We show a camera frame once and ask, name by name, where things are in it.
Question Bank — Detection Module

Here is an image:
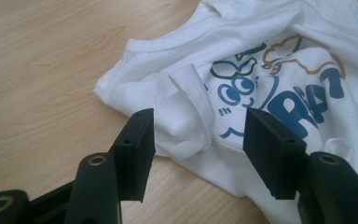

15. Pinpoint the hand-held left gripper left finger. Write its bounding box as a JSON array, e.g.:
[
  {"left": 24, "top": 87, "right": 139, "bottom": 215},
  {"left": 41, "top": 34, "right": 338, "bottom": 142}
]
[{"left": 109, "top": 107, "right": 157, "bottom": 203}]

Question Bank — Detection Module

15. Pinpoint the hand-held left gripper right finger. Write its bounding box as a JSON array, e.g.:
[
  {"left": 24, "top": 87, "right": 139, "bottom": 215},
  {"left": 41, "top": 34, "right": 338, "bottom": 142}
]
[{"left": 242, "top": 106, "right": 310, "bottom": 201}]

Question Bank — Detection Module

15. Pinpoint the white printed t-shirt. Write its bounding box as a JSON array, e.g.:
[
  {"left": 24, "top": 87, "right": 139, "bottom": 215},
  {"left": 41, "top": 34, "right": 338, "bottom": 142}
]
[{"left": 92, "top": 0, "right": 358, "bottom": 224}]

